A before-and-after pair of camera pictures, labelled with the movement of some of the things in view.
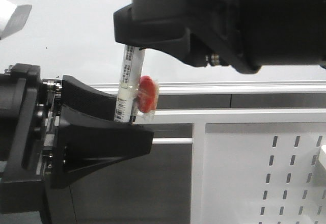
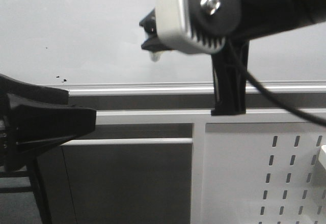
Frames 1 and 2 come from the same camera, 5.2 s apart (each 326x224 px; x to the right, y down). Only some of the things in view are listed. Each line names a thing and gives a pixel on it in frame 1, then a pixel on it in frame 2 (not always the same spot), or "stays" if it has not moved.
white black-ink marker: x=126 y=110 to x=156 y=56
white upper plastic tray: x=322 y=155 stays
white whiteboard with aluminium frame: x=69 y=30 stays
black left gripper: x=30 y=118 to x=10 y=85
